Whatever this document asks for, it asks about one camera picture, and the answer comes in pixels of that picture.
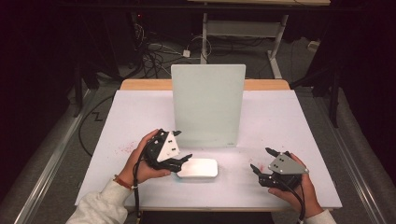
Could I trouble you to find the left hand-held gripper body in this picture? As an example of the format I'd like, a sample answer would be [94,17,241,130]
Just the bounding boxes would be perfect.
[143,128,183,174]

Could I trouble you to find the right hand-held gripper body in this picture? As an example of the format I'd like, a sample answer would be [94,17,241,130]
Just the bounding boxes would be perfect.
[258,150,310,191]

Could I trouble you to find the white board eraser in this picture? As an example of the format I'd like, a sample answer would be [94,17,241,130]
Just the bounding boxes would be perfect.
[176,158,219,179]

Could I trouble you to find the white drawing board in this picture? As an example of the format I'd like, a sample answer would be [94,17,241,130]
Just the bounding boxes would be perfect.
[170,63,247,149]

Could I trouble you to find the person's left hand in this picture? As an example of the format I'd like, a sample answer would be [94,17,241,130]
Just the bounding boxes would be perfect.
[117,129,172,188]

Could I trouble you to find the person's right hand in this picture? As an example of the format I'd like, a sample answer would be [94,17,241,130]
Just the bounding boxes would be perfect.
[268,151,325,219]

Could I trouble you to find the white table cover sheet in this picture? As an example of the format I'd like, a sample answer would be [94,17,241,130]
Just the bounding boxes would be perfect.
[74,89,344,210]

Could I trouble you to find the wooden table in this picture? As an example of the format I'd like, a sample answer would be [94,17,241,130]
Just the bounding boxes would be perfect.
[120,78,334,214]

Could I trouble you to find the black stand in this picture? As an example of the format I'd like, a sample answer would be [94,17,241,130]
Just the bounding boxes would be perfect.
[72,61,101,119]
[290,64,343,129]

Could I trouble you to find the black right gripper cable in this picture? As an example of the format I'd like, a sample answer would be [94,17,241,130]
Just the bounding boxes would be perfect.
[274,179,308,224]

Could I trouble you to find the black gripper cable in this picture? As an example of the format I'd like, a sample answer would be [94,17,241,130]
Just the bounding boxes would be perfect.
[133,154,148,224]
[274,179,308,224]

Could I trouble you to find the orange bracelet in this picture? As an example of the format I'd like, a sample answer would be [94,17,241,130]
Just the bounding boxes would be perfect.
[113,175,135,190]

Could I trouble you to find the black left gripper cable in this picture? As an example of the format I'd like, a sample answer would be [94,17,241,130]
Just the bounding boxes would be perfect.
[133,154,148,224]

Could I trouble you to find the aluminium floor rail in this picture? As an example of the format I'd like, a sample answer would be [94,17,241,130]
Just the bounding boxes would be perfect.
[13,88,98,224]
[310,92,388,224]

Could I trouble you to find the bundle of floor cables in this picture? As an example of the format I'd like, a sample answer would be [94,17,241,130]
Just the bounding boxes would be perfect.
[133,21,213,79]

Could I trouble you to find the black floor cable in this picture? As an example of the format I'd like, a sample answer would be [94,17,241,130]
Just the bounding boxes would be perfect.
[78,94,115,158]

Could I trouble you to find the desk with white metal frame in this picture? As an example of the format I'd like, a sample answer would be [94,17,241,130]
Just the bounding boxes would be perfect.
[186,0,332,79]

